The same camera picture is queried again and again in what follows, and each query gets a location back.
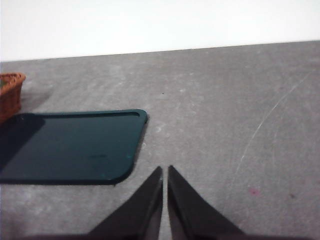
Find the dark green rectangular tray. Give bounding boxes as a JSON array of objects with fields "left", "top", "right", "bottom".
[{"left": 0, "top": 108, "right": 148, "bottom": 186}]

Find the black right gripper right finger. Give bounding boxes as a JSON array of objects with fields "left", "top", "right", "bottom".
[{"left": 167, "top": 164, "right": 320, "bottom": 240}]

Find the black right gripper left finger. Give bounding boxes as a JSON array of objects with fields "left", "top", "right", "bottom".
[{"left": 24, "top": 166, "right": 164, "bottom": 240}]

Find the brown wicker basket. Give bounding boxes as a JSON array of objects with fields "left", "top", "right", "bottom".
[{"left": 0, "top": 72, "right": 27, "bottom": 126}]

